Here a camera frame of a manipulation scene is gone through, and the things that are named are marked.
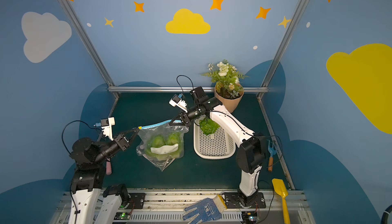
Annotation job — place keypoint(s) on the green chinese cabbage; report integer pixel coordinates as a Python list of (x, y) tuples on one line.
[(208, 126)]

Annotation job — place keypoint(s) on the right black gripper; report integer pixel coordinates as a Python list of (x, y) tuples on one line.
[(186, 117)]

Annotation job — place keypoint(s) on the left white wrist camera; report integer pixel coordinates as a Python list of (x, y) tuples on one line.
[(106, 127)]

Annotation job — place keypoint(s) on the blue garden fork wooden handle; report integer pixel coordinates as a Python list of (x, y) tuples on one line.
[(272, 151)]

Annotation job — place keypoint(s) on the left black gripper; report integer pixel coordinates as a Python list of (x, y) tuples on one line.
[(122, 141)]

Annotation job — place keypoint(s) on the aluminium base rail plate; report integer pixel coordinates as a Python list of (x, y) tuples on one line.
[(153, 206)]

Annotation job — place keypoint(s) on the aluminium frame back rail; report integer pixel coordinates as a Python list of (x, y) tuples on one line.
[(158, 89)]

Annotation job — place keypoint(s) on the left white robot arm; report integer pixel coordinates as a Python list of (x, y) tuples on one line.
[(87, 181)]

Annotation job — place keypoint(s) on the yellow plastic shovel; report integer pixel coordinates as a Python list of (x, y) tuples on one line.
[(280, 189)]

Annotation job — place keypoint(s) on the white perforated plastic basket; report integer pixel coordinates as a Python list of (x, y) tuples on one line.
[(216, 146)]

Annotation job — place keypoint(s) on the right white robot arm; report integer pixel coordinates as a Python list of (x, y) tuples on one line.
[(252, 148)]

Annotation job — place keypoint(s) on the blue-zip bag with cabbages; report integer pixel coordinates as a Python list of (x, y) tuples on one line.
[(162, 143)]

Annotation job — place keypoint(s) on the blue dotted work glove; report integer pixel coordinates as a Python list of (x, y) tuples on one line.
[(205, 210)]

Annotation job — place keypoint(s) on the potted artificial flower plant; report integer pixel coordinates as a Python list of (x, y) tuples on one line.
[(227, 87)]

